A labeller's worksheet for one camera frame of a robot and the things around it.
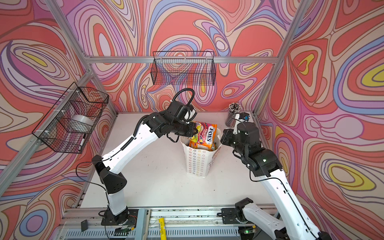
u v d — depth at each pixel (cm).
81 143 72
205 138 73
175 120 53
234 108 99
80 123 70
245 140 45
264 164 42
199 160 74
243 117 56
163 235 68
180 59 88
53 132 67
